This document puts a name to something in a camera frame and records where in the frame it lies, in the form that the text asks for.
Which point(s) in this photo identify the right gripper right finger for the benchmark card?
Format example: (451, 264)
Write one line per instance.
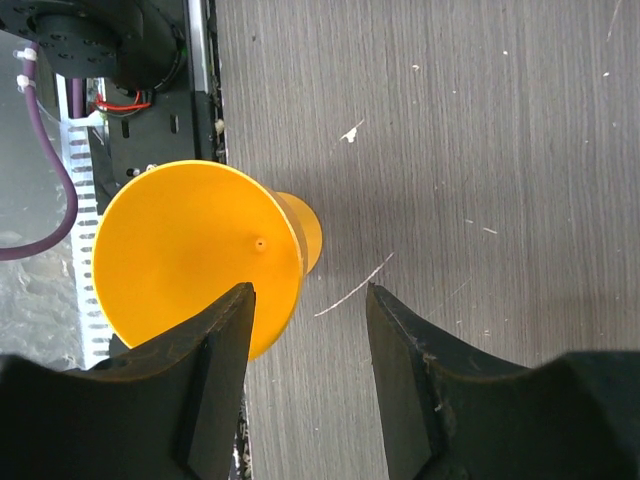
(452, 411)

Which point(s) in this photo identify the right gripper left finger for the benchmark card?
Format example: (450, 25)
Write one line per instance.
(167, 409)

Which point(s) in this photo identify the orange goblet front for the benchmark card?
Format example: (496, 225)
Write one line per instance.
(181, 235)

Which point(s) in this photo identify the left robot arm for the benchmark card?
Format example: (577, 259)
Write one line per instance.
(135, 44)

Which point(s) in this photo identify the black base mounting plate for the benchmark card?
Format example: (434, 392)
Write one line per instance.
(184, 122)

